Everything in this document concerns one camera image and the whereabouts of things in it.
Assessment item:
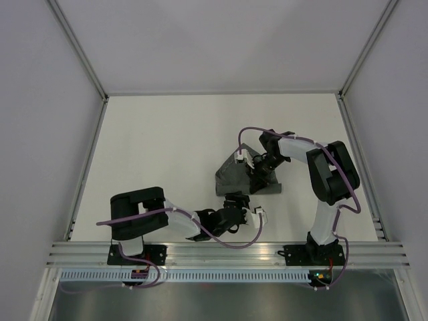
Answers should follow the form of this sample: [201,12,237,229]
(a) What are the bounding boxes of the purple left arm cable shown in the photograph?
[60,207,265,295]

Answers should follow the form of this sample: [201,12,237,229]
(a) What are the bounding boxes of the white slotted cable duct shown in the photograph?
[60,269,310,283]

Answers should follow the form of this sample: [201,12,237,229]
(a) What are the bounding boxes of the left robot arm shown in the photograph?
[109,187,250,265]

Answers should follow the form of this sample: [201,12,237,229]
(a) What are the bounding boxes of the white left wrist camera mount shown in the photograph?
[245,207,268,229]

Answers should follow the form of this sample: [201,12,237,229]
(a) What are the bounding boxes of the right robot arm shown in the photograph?
[235,128,361,264]

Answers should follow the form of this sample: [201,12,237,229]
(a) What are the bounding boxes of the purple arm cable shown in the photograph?
[60,207,265,295]
[237,126,362,292]

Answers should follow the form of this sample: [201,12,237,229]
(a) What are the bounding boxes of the aluminium frame post left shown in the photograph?
[45,0,108,102]

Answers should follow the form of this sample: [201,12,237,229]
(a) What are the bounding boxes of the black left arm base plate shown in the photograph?
[107,244,167,266]

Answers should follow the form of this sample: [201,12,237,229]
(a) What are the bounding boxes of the aluminium frame post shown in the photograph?
[45,0,108,102]
[336,0,401,100]

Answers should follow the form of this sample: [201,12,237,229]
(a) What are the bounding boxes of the grey cloth napkin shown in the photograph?
[215,150,282,197]

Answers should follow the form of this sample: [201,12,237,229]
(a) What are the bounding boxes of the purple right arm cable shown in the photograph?
[237,126,362,292]

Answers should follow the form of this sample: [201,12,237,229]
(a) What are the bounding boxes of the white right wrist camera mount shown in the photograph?
[234,148,253,168]

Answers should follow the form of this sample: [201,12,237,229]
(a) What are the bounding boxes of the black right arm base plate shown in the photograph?
[282,243,345,267]

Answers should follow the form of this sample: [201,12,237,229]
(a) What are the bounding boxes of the aluminium frame post right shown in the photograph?
[336,0,401,100]

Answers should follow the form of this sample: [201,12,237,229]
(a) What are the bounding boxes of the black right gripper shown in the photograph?
[245,154,287,195]

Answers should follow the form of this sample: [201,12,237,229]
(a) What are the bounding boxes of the aluminium mounting rail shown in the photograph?
[45,241,410,269]

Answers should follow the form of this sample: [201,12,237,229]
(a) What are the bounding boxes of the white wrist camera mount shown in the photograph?
[245,207,268,229]
[234,148,253,168]

